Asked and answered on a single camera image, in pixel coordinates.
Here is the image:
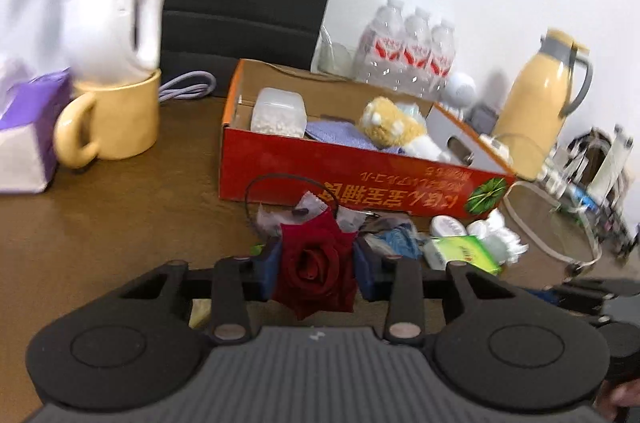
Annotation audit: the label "clear glass lid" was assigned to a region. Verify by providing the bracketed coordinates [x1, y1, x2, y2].
[502, 180, 604, 277]

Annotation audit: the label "purple tissue pack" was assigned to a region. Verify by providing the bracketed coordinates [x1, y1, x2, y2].
[0, 58, 74, 195]

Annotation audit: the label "clear glass cup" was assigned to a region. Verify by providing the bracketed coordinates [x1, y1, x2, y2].
[312, 26, 359, 79]

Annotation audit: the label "clear water bottle red label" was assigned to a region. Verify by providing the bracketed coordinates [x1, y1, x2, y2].
[400, 7, 433, 96]
[427, 20, 457, 94]
[356, 0, 405, 84]

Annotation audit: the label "person's right hand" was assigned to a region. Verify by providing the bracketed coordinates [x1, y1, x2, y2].
[599, 380, 640, 410]

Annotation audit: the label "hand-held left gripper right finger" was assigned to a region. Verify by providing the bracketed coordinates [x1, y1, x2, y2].
[352, 239, 527, 347]

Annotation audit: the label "white tissue wad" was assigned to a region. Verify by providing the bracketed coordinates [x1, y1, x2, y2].
[467, 208, 529, 265]

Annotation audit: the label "white robot-shaped speaker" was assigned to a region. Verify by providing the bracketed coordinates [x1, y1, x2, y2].
[442, 72, 476, 109]

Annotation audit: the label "small grey box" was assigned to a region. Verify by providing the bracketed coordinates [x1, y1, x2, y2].
[469, 103, 499, 135]

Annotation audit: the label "clear plastic container white beads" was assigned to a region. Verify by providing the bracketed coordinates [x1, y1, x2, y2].
[250, 87, 308, 139]

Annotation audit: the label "yellow ceramic mug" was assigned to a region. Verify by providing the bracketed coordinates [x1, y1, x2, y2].
[53, 70, 162, 169]

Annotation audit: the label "yellow and white plush toy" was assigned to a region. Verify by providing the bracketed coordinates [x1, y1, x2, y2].
[357, 97, 454, 163]

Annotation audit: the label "red artificial rose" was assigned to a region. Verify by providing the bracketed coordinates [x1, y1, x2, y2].
[272, 208, 361, 322]

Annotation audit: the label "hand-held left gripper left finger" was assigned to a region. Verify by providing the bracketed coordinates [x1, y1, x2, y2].
[117, 239, 283, 345]

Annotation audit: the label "purple knitted cloth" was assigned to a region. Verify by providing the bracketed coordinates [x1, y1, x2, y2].
[305, 120, 402, 154]

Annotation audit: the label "wire rack with clutter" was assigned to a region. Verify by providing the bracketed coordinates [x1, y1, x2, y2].
[539, 125, 640, 260]

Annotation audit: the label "yellow thermos jug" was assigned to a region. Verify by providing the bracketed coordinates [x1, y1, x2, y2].
[492, 29, 595, 182]

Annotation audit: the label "black cable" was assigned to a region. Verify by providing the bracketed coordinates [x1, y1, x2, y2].
[244, 174, 342, 235]

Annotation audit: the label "white round tin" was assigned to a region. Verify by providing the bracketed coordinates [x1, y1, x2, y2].
[429, 215, 469, 238]

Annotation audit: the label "orange cardboard box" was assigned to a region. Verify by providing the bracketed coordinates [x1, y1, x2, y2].
[218, 59, 517, 222]

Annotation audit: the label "green and white box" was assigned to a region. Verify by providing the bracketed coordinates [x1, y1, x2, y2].
[423, 235, 503, 277]

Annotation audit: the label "crumpled plastic wrappers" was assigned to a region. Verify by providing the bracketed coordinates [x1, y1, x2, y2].
[257, 192, 367, 240]

